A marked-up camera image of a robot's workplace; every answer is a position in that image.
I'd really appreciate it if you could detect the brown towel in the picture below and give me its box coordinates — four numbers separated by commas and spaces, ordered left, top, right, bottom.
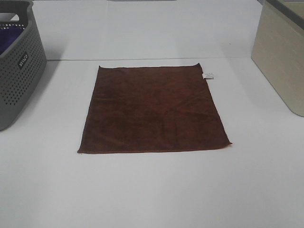
78, 64, 230, 154

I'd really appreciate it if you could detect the grey perforated laundry basket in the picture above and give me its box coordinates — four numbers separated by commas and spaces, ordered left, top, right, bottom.
0, 0, 47, 130

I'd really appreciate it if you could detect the beige storage bin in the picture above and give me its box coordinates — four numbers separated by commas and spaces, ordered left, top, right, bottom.
251, 0, 304, 116

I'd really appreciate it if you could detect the purple cloth in basket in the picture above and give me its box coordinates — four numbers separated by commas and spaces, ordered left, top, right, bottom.
0, 27, 24, 54

